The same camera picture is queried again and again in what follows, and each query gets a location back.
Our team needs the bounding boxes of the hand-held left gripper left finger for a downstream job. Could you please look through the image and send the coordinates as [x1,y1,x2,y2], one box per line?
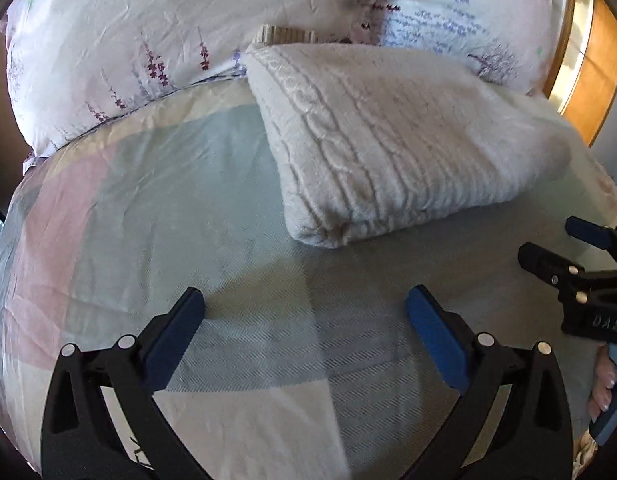
[40,286,215,480]

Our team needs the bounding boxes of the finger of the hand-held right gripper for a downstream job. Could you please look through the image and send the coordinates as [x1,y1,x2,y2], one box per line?
[517,242,591,307]
[565,215,617,252]

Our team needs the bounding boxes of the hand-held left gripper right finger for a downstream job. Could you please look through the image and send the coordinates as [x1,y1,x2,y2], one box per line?
[405,284,574,480]

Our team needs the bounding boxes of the person's right hand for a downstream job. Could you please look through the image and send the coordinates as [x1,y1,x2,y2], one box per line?
[587,346,617,424]

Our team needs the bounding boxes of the pastel checked bed sheet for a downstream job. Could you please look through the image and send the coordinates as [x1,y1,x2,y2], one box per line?
[0,79,617,480]

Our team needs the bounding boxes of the orange wooden panel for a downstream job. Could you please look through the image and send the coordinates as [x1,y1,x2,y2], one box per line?
[542,0,617,149]

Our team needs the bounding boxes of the white pillow with purple print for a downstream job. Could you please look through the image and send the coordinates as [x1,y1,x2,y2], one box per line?
[355,0,560,95]

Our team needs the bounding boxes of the large white floral pillow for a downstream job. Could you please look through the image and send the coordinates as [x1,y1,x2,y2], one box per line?
[5,0,361,159]

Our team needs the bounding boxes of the beige striped cloth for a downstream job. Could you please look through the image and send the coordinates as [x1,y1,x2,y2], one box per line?
[252,24,320,46]

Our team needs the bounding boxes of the folded white cable-knit blanket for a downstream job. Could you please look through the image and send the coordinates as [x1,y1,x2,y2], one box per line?
[240,43,575,250]

